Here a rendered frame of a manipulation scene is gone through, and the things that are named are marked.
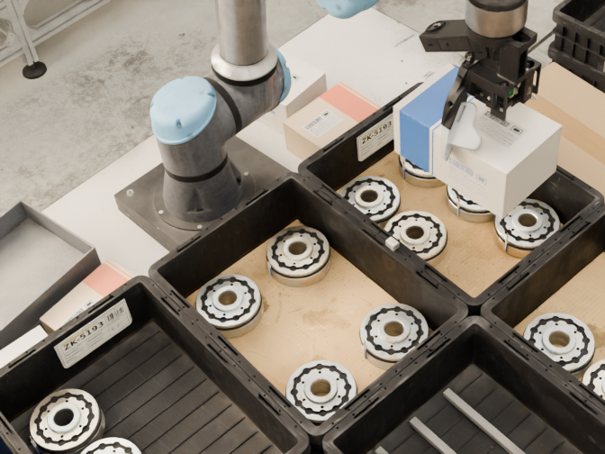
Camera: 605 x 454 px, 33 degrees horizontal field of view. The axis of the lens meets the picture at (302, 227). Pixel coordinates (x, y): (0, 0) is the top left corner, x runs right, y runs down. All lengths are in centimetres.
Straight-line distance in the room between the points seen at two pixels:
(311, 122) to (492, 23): 76
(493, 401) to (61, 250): 82
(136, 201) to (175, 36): 163
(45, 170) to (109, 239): 123
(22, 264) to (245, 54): 55
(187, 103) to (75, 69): 174
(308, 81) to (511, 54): 80
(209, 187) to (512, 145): 63
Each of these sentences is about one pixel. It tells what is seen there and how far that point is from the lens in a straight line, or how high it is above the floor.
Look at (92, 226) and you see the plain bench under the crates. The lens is 196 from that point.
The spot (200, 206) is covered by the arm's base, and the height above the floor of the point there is 78.
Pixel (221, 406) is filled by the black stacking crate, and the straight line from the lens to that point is 151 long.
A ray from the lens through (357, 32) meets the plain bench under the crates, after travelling 226.
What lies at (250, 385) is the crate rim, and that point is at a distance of 140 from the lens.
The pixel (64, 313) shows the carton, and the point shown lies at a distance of 174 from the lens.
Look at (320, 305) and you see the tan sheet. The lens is 159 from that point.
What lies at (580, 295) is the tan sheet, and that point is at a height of 83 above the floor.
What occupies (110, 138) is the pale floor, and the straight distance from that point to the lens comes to 317.
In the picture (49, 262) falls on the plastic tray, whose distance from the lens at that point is 185.
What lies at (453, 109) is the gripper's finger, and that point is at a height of 119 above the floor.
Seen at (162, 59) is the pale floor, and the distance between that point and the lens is 340.
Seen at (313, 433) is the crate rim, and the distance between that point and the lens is 136.
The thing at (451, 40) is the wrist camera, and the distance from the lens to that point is 134.
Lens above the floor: 211
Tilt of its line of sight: 49 degrees down
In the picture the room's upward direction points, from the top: 8 degrees counter-clockwise
